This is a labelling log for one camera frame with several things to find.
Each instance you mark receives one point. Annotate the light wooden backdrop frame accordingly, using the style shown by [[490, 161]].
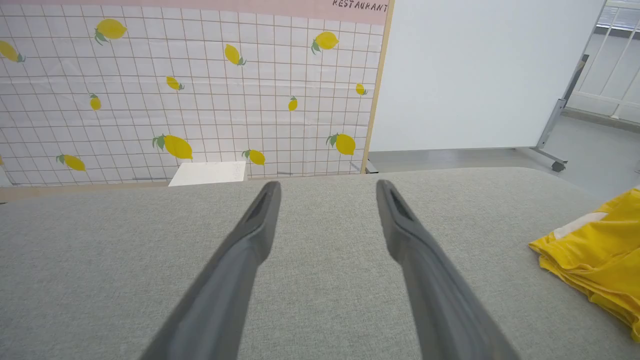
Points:
[[379, 75]]

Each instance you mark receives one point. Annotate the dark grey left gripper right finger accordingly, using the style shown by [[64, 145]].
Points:
[[435, 300]]

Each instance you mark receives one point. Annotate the white partition board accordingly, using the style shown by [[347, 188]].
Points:
[[475, 75]]

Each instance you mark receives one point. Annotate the white metal railing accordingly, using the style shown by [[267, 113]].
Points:
[[600, 96]]

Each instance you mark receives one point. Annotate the lemon print backdrop cloth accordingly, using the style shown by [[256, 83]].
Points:
[[200, 100]]

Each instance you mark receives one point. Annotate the grey metal partition leg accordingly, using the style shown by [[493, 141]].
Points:
[[552, 120]]

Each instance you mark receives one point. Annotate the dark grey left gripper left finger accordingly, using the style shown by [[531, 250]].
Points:
[[225, 290]]

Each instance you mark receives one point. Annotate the white flat box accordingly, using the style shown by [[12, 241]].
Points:
[[207, 174]]

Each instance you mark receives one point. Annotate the yellow cartoon face t-shirt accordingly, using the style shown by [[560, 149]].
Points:
[[605, 250]]

